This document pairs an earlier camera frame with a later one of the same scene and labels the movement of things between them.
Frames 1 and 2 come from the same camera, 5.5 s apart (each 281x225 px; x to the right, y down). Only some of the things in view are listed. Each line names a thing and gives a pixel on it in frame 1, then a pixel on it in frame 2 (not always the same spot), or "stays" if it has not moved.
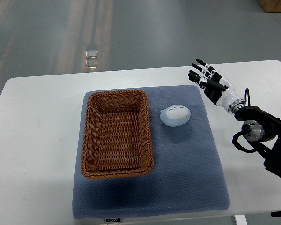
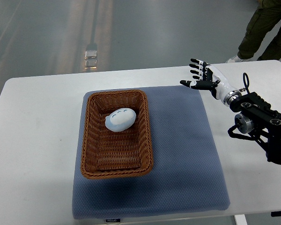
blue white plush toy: (175, 115) -> (120, 119)
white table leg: (240, 220) stays
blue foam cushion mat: (187, 175) stays
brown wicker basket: (116, 138) stays
